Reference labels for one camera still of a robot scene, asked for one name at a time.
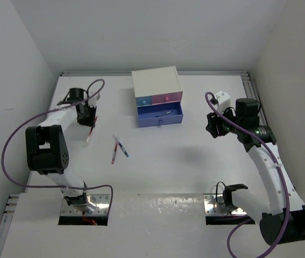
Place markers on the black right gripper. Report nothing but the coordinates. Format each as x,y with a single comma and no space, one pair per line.
213,124

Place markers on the blue pen refill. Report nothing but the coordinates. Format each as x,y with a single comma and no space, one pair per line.
120,145

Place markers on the pink pen refill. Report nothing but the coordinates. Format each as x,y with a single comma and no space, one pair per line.
115,151

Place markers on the white drawer cabinet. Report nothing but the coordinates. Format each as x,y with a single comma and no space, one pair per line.
155,81

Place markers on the red pen refill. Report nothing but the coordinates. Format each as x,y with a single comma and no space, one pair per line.
91,130

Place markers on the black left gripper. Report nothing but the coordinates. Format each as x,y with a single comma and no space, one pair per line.
91,121

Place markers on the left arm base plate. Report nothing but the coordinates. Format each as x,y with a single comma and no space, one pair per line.
98,206

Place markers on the pink drawer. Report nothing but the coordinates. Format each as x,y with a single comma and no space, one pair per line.
166,98

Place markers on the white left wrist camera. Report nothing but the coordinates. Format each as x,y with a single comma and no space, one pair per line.
92,102

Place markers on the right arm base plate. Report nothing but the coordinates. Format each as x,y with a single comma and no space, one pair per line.
213,208

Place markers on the white front shelf board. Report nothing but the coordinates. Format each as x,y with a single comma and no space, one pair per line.
138,226

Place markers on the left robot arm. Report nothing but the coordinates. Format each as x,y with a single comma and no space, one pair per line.
47,151

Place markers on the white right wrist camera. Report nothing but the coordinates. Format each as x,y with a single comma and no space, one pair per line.
221,100

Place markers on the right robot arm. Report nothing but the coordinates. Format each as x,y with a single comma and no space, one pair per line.
282,218

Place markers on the light blue drawer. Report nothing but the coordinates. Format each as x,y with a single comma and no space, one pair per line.
143,101

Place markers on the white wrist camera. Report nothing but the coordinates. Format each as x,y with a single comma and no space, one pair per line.
92,102
221,100

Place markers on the aluminium frame rail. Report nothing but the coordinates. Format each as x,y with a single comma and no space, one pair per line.
252,92

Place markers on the blue gel pen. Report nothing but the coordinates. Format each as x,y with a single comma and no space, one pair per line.
164,114

